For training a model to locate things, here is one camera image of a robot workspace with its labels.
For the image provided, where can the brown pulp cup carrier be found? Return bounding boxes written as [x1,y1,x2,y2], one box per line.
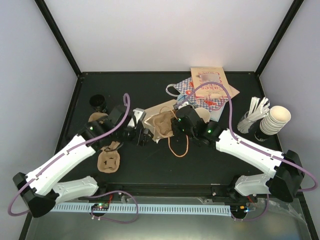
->
[152,111,175,138]

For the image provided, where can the kraft paper bag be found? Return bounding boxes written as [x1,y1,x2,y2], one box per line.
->
[142,99,189,158]

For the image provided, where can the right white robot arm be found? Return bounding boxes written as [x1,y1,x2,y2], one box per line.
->
[170,105,305,203]

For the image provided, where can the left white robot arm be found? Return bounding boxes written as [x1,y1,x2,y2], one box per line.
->
[12,105,151,218]

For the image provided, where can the light blue paper bag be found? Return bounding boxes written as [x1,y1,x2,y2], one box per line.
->
[187,96,225,122]

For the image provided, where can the pink cakes paper bag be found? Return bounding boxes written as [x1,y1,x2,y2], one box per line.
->
[190,67,240,100]

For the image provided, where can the clear stirrer holder cup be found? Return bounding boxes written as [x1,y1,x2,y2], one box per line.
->
[237,111,256,134]

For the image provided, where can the white stirrer packets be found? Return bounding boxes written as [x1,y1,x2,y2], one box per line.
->
[245,96,270,123]

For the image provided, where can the small circuit board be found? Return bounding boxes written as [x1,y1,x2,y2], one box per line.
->
[91,203,110,211]

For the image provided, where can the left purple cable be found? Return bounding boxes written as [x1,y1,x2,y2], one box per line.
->
[7,92,131,217]

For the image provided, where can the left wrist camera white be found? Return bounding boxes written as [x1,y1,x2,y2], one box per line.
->
[133,108,146,123]

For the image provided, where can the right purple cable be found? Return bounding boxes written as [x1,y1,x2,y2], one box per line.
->
[174,82,319,192]

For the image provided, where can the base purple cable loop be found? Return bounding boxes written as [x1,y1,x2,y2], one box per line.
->
[90,190,140,223]

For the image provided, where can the light blue cable duct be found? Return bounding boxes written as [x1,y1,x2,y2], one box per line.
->
[51,202,231,217]

